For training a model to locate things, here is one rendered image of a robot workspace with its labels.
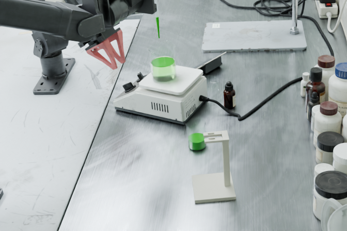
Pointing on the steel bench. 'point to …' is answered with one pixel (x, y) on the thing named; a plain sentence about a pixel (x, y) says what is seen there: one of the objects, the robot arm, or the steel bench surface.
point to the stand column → (295, 4)
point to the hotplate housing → (164, 102)
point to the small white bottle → (304, 83)
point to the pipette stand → (216, 185)
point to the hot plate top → (185, 73)
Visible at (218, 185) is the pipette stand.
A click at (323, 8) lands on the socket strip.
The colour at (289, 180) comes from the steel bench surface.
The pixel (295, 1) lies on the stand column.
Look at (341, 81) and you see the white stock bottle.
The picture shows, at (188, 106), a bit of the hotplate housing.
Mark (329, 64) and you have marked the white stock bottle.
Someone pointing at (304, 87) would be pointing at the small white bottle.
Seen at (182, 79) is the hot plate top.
